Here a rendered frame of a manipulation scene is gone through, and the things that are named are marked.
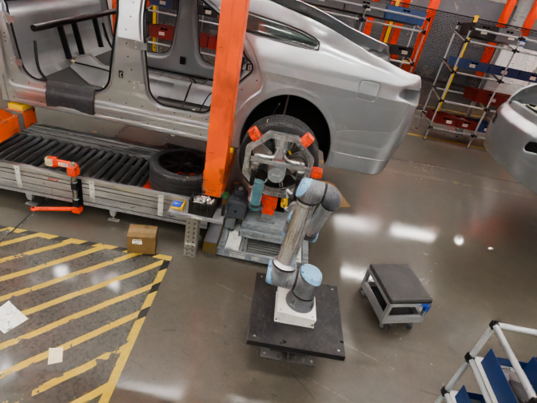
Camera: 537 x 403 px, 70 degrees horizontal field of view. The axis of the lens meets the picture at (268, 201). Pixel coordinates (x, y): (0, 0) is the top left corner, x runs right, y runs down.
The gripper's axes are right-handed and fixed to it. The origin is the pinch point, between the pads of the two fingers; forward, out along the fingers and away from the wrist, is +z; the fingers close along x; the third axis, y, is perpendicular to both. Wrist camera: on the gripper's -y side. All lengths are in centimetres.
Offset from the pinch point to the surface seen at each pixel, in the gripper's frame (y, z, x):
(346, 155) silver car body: -5, 69, 42
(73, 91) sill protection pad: -17, 71, -203
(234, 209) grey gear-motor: 48, 32, -47
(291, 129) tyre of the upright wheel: -32.5, 34.5, -11.7
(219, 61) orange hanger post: -77, 17, -68
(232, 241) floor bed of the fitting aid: 74, 20, -43
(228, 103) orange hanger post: -49, 17, -59
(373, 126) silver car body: -35, 69, 57
